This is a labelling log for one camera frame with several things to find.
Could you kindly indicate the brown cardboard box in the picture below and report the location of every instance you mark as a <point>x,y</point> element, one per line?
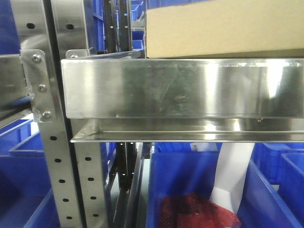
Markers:
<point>226,28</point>

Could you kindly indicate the stainless steel shelf beam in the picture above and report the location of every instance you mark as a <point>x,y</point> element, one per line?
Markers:
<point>221,100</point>

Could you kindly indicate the left steel shelf beam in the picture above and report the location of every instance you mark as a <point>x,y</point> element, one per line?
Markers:
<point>14,99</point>

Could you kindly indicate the blue bin lower centre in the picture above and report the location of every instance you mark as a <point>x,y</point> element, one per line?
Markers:
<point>178,174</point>

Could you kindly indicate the blue bin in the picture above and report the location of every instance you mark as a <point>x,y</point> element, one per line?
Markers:
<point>26,197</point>
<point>283,164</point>
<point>178,174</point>

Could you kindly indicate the white paper sheet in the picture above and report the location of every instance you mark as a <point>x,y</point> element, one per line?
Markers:
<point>230,174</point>

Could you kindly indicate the red mesh bag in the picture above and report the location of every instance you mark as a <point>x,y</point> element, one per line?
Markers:
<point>195,211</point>

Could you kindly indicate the blue bin lower right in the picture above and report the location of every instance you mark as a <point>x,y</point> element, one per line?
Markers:
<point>283,164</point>

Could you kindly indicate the blue bin lower left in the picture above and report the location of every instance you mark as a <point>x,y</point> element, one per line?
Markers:
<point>26,197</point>

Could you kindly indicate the steel bracket plate with screws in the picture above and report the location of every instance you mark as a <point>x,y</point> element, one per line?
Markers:
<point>38,85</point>

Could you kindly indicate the steel perforated upright post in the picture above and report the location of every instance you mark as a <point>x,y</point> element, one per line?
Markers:
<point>65,28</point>

